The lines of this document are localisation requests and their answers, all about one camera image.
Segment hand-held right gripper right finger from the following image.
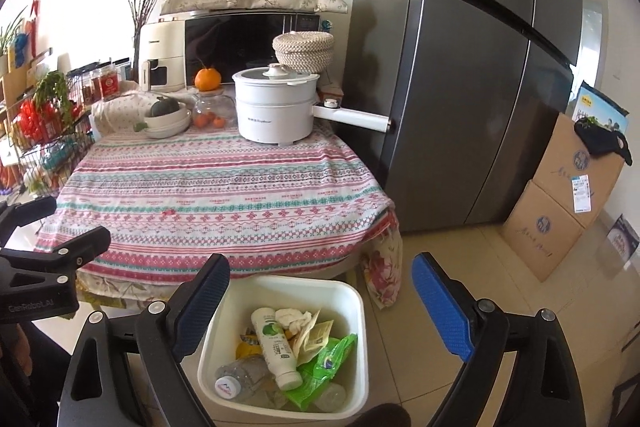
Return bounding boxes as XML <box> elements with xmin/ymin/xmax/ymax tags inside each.
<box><xmin>411</xmin><ymin>252</ymin><xmax>588</xmax><ymax>427</ymax></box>

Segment orange mandarin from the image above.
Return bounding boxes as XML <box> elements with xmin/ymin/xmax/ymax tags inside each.
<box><xmin>194</xmin><ymin>67</ymin><xmax>222</xmax><ymax>91</ymax></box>

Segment white electric pot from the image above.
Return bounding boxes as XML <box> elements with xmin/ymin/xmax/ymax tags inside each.
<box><xmin>232</xmin><ymin>63</ymin><xmax>393</xmax><ymax>145</ymax></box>

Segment blue and yellow bag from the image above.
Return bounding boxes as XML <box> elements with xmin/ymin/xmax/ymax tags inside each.
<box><xmin>570</xmin><ymin>81</ymin><xmax>630</xmax><ymax>135</ymax></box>

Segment small wooden box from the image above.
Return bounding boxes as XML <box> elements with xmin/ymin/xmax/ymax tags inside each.
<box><xmin>320</xmin><ymin>84</ymin><xmax>346</xmax><ymax>108</ymax></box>

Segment grey refrigerator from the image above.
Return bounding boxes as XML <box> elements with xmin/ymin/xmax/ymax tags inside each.
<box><xmin>345</xmin><ymin>0</ymin><xmax>586</xmax><ymax>235</ymax></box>

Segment white ceramic bowl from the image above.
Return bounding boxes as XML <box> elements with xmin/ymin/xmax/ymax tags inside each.
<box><xmin>144</xmin><ymin>104</ymin><xmax>193</xmax><ymax>138</ymax></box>

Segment red label spice jar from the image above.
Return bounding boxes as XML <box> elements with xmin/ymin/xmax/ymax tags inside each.
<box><xmin>97</xmin><ymin>64</ymin><xmax>121</xmax><ymax>102</ymax></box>
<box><xmin>82</xmin><ymin>72</ymin><xmax>103</xmax><ymax>105</ymax></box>

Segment white floral cloth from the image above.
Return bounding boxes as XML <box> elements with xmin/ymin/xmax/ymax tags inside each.
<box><xmin>90</xmin><ymin>89</ymin><xmax>201</xmax><ymax>138</ymax></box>

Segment clear plastic bottle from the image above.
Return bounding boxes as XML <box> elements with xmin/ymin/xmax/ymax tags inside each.
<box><xmin>215</xmin><ymin>354</ymin><xmax>273</xmax><ymax>403</ymax></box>

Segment white tissue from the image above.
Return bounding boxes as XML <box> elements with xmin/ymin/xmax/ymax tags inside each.
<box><xmin>274</xmin><ymin>308</ymin><xmax>313</xmax><ymax>343</ymax></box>

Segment white plastic bin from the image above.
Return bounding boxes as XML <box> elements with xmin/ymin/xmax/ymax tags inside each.
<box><xmin>197</xmin><ymin>276</ymin><xmax>369</xmax><ymax>420</ymax></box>

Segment printed booklet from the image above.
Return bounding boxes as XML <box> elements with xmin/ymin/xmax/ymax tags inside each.
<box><xmin>607</xmin><ymin>214</ymin><xmax>640</xmax><ymax>278</ymax></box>

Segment glass jar with wooden lid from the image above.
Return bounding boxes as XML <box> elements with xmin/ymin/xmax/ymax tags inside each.
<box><xmin>192</xmin><ymin>89</ymin><xmax>238</xmax><ymax>128</ymax></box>

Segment white squeeze bottle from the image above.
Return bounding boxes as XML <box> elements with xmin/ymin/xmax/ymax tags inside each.
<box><xmin>250</xmin><ymin>307</ymin><xmax>304</xmax><ymax>390</ymax></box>

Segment yellow snack packet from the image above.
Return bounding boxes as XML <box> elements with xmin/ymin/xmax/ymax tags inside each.
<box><xmin>235</xmin><ymin>329</ymin><xmax>261</xmax><ymax>360</ymax></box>

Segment white air fryer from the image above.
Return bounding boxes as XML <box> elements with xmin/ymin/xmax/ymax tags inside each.
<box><xmin>137</xmin><ymin>19</ymin><xmax>188</xmax><ymax>92</ymax></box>

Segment dark green squash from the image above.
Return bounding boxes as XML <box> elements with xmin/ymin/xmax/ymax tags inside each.
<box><xmin>150</xmin><ymin>96</ymin><xmax>181</xmax><ymax>118</ymax></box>

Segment black pouch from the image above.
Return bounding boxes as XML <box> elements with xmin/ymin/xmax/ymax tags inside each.
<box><xmin>574</xmin><ymin>117</ymin><xmax>633</xmax><ymax>166</ymax></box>

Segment woven lidded basket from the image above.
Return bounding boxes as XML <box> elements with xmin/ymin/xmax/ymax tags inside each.
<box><xmin>272</xmin><ymin>31</ymin><xmax>336</xmax><ymax>72</ymax></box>

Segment green potted plant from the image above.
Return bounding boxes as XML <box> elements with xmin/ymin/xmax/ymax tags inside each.
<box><xmin>0</xmin><ymin>7</ymin><xmax>28</xmax><ymax>58</ymax></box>

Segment black wire rack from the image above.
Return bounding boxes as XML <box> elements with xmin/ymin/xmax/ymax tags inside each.
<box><xmin>10</xmin><ymin>72</ymin><xmax>101</xmax><ymax>202</ymax></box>

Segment white microwave oven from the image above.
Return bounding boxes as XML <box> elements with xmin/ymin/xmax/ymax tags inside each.
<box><xmin>184</xmin><ymin>12</ymin><xmax>326</xmax><ymax>90</ymax></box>

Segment green plastic packet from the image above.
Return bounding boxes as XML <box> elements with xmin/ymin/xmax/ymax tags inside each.
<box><xmin>285</xmin><ymin>333</ymin><xmax>359</xmax><ymax>410</ymax></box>

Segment striped patterned tablecloth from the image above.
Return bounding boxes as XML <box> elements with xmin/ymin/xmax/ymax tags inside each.
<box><xmin>35</xmin><ymin>114</ymin><xmax>401</xmax><ymax>293</ymax></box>

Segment red floral under cloth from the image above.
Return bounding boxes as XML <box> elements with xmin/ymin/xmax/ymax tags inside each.
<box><xmin>75</xmin><ymin>227</ymin><xmax>403</xmax><ymax>314</ymax></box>

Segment red packets in rack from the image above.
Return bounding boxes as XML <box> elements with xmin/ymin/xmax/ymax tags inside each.
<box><xmin>15</xmin><ymin>102</ymin><xmax>58</xmax><ymax>142</ymax></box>

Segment green leafy vegetable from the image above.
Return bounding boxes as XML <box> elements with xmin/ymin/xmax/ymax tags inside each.
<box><xmin>35</xmin><ymin>71</ymin><xmax>76</xmax><ymax>118</ymax></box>

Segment beige sauce packet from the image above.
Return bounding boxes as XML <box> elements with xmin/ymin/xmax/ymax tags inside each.
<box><xmin>292</xmin><ymin>319</ymin><xmax>335</xmax><ymax>365</ymax></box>

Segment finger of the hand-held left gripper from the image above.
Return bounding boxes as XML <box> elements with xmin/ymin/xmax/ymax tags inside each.
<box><xmin>0</xmin><ymin>195</ymin><xmax>57</xmax><ymax>240</ymax></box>
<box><xmin>0</xmin><ymin>226</ymin><xmax>112</xmax><ymax>290</ymax></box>

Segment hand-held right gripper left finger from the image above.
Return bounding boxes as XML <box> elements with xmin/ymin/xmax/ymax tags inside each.
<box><xmin>56</xmin><ymin>253</ymin><xmax>231</xmax><ymax>427</ymax></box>

